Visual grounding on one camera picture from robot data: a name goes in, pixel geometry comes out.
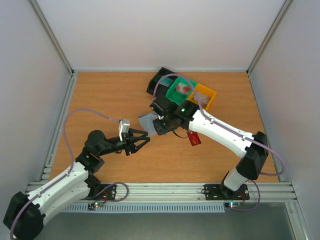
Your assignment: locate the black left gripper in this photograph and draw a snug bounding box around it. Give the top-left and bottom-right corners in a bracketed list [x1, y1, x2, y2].
[98, 128, 151, 156]

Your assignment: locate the teal card holder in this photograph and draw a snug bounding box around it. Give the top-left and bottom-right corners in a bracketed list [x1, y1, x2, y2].
[138, 113, 158, 137]

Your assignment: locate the red VIP card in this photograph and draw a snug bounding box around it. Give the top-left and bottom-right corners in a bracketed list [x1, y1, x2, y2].
[187, 130, 202, 147]

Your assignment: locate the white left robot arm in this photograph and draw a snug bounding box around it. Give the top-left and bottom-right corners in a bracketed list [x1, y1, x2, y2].
[3, 128, 150, 240]

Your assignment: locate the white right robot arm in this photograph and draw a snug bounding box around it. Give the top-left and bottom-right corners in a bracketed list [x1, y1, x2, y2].
[150, 95, 269, 200]

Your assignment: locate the red patterned card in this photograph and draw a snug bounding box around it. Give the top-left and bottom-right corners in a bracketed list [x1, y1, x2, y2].
[175, 82, 192, 96]

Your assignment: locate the teal card in bin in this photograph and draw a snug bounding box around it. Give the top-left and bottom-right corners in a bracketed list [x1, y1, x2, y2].
[160, 77, 174, 88]

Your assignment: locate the white VIP card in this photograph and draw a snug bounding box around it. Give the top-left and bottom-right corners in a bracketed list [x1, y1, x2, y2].
[197, 92, 211, 106]

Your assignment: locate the black plastic bin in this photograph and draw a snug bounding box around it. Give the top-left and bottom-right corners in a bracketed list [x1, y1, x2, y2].
[146, 66, 180, 97]

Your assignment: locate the green plastic bin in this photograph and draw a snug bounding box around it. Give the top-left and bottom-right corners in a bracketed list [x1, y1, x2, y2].
[165, 76, 192, 105]

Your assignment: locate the yellow plastic bin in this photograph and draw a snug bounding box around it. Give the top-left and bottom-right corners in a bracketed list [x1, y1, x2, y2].
[195, 83, 217, 111]

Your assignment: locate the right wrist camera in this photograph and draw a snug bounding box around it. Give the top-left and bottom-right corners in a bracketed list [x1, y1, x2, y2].
[150, 102, 164, 120]

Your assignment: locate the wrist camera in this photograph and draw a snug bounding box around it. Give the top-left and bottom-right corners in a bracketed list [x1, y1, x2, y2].
[118, 118, 131, 142]
[150, 102, 164, 120]

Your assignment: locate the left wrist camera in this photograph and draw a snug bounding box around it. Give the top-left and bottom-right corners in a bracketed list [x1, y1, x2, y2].
[118, 118, 131, 142]

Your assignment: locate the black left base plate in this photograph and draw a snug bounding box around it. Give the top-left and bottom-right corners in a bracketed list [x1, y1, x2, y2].
[84, 184, 117, 201]

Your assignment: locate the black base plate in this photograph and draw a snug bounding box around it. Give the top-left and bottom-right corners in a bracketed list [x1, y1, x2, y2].
[201, 184, 250, 201]
[84, 184, 117, 201]

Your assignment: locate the grey slotted cable duct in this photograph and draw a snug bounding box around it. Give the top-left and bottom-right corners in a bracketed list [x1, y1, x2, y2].
[63, 202, 225, 214]

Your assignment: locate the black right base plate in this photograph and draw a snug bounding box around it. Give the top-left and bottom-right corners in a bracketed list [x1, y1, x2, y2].
[201, 184, 250, 201]

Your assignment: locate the aluminium front rail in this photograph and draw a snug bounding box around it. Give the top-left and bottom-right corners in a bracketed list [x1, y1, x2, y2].
[24, 181, 298, 203]

